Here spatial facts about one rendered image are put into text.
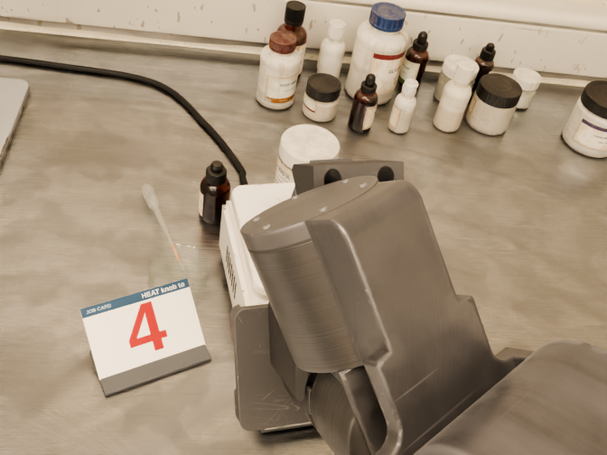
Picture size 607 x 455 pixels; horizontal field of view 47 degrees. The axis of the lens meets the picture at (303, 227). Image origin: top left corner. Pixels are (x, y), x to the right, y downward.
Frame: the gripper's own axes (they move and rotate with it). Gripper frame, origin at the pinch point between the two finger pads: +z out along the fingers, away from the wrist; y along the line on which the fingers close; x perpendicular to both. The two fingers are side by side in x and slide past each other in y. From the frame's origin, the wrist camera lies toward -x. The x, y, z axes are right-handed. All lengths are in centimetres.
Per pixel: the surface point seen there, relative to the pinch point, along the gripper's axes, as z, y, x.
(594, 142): 30, -47, -10
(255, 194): 16.3, -1.6, -6.9
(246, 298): 10.4, 0.8, 0.8
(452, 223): 24.0, -24.6, -1.9
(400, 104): 33.6, -23.2, -15.1
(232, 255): 14.7, 0.9, -2.1
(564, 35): 39, -49, -24
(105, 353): 13.3, 11.8, 4.8
